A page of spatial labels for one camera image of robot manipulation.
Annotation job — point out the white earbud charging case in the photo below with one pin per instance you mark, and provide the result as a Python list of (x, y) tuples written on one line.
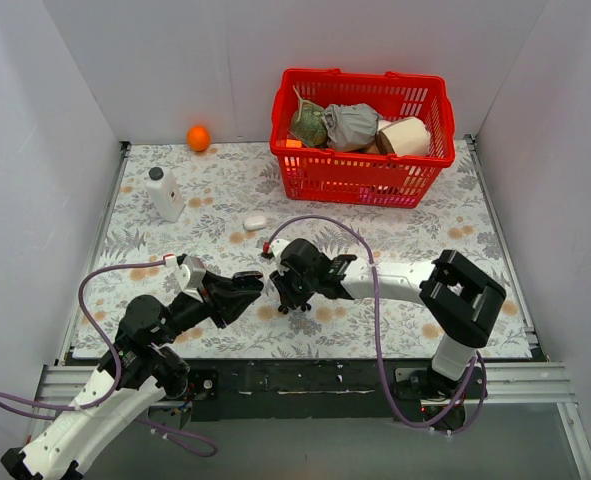
[(255, 222)]

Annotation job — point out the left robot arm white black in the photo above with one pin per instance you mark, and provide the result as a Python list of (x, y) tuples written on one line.
[(139, 369)]

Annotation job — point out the orange fruit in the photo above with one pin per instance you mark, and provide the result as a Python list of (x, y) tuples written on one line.
[(198, 138)]

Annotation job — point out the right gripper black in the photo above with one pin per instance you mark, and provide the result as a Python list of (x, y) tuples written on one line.
[(290, 288)]

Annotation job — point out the black earbud charging case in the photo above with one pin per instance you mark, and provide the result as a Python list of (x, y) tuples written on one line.
[(248, 280)]

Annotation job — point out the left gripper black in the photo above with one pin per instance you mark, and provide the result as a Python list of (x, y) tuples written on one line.
[(214, 301)]

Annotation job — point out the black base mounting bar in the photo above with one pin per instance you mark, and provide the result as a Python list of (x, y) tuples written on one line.
[(317, 389)]

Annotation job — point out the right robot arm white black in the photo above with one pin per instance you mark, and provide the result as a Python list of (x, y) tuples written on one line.
[(462, 298)]

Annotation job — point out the white bottle black cap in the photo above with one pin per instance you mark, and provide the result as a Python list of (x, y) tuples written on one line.
[(163, 190)]

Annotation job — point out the floral table cloth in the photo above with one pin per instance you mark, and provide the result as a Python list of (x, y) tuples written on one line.
[(230, 182)]

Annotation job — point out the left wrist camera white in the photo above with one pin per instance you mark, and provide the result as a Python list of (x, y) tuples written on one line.
[(189, 271)]

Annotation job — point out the red plastic shopping basket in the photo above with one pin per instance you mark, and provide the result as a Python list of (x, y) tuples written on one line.
[(325, 175)]

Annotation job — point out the beige paper roll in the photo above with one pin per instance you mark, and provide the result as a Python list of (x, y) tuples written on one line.
[(406, 137)]

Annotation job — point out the grey crumpled bag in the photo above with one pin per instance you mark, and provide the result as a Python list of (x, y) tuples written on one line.
[(350, 127)]

